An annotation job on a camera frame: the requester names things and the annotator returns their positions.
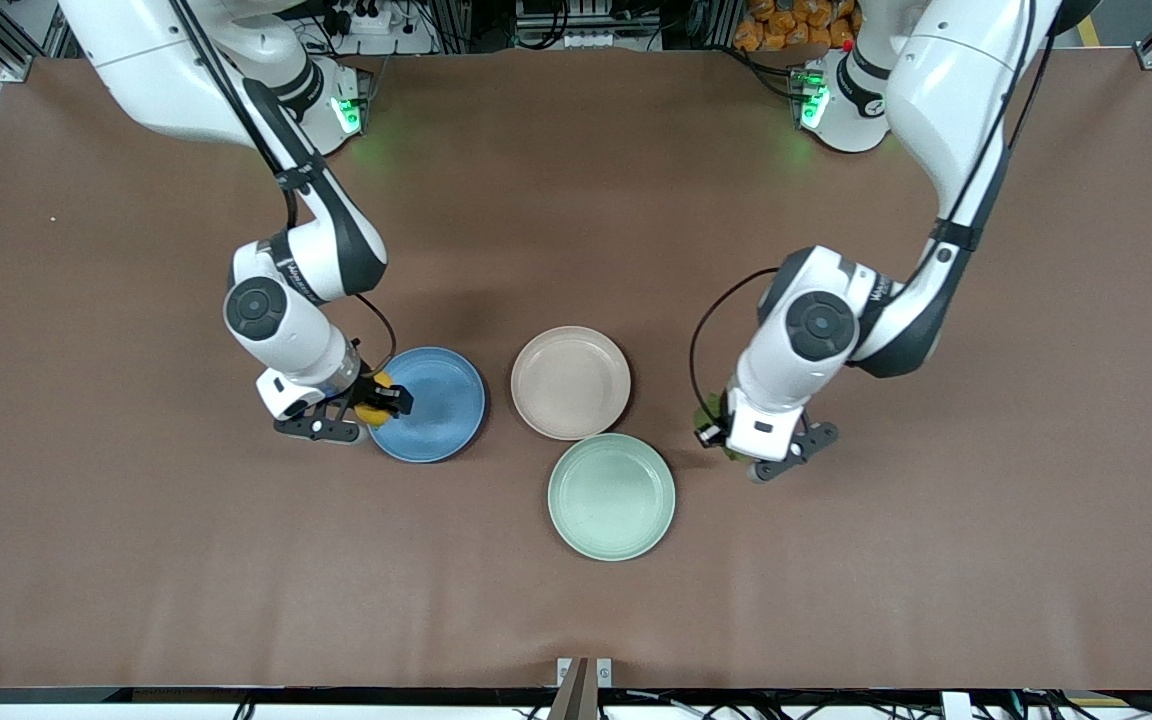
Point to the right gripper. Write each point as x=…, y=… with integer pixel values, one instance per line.
x=369, y=386

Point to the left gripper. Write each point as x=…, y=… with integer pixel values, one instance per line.
x=721, y=418

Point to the yellow lemon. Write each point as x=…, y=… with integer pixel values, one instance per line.
x=371, y=413

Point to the green lettuce leaf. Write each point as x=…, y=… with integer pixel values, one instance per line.
x=708, y=410

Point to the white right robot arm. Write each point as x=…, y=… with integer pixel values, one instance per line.
x=286, y=330

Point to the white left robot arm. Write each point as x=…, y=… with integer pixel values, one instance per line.
x=946, y=90

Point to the blue plate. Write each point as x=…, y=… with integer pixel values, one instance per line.
x=441, y=405

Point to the green plate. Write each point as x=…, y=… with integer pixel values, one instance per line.
x=612, y=497

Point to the pink plate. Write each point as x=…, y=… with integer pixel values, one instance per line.
x=571, y=383

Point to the brown table mat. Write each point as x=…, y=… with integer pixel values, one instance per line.
x=576, y=200

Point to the white power strip with plugs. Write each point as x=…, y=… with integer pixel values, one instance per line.
x=366, y=20

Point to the bag of orange fruits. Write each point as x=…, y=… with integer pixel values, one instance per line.
x=786, y=25

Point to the metal bracket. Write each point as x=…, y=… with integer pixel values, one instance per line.
x=583, y=685

